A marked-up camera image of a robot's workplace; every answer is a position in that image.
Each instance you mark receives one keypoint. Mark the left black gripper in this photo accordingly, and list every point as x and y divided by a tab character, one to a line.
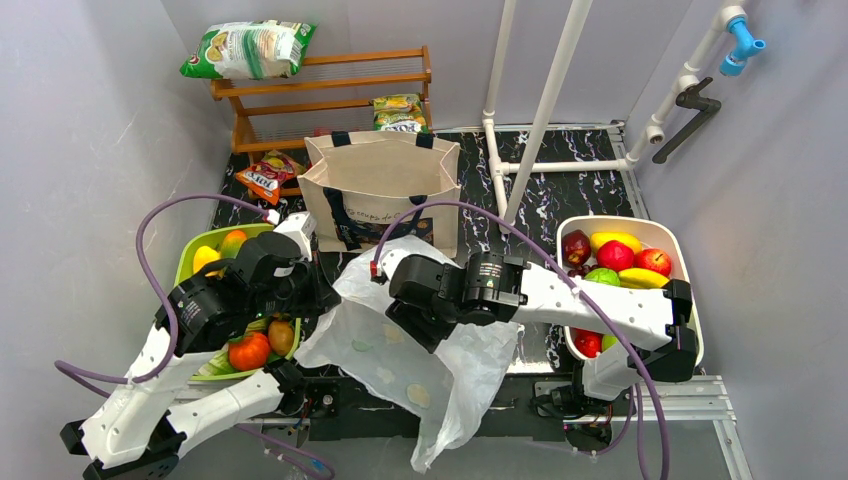
317	291

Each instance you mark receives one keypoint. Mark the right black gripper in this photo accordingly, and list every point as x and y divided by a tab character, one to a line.
416	324

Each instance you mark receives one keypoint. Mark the white plastic grocery bag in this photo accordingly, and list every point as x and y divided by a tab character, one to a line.
449	390

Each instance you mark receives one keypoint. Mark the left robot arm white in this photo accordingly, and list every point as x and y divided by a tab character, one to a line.
140	431

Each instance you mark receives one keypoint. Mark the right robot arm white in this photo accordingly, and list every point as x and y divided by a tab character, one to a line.
651	325

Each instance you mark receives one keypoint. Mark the brown kiwi potato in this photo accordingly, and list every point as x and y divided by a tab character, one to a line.
281	337

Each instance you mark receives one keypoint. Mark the orange tomato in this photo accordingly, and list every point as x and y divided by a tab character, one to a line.
250	352

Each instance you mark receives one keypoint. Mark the green orange mango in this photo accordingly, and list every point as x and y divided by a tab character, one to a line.
232	243

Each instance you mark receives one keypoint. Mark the beige canvas tote bag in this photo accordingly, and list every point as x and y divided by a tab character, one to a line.
361	182

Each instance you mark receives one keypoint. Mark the green vegetable basket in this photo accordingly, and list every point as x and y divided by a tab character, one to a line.
218	369

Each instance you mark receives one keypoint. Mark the yellow bell pepper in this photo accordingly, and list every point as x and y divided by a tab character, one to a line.
204	256

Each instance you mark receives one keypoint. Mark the orange red snack bag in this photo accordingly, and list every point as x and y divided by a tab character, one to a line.
273	177

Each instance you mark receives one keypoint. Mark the small red fruit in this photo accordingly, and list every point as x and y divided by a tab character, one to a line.
588	343

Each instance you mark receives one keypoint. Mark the purple grapes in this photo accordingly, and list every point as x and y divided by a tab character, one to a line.
580	271

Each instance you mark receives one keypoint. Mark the dark red apple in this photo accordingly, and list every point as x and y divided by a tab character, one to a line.
576	248

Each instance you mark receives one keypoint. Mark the light green guava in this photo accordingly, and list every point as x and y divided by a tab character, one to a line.
603	276

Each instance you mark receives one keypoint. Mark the yellow mango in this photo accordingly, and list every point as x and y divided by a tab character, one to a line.
599	239

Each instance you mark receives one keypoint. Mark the red pomegranate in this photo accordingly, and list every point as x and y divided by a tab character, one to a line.
615	256

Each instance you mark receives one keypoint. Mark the yellow green snack bag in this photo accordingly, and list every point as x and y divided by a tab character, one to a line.
400	112

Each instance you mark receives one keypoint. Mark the wooden shelf rack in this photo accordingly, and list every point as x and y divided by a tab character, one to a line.
330	93

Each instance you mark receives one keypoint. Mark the yellow banana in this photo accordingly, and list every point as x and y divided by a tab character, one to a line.
640	278

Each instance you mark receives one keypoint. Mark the white fruit basket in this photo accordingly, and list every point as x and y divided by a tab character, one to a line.
652	235

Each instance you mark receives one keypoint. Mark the large green chips bag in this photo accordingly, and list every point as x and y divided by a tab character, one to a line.
257	50

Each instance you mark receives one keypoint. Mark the blue pipe fitting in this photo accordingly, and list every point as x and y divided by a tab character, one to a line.
746	47

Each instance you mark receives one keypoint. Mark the metal base frame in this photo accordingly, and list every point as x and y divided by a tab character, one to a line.
336	408

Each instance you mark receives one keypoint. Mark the white pvc pipe frame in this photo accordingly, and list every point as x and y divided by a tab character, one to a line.
511	178

